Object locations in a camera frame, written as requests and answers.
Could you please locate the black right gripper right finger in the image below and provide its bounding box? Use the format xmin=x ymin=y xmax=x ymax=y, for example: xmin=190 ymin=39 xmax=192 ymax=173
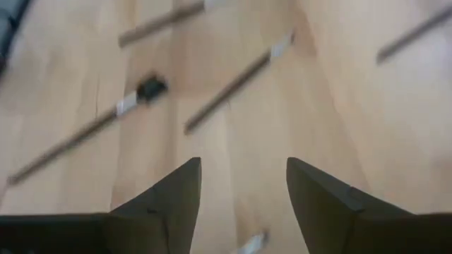
xmin=285 ymin=157 xmax=413 ymax=254

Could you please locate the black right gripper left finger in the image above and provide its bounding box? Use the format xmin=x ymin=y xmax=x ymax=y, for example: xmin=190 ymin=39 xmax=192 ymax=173
xmin=105 ymin=157 xmax=203 ymax=254

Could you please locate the black-bristle makeup brush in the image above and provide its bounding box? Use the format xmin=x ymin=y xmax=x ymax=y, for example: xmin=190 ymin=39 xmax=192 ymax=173
xmin=5 ymin=72 xmax=170 ymax=187

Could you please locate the black aluminium table frame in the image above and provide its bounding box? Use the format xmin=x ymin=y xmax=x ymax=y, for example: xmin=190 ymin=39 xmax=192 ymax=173
xmin=0 ymin=0 xmax=31 ymax=77

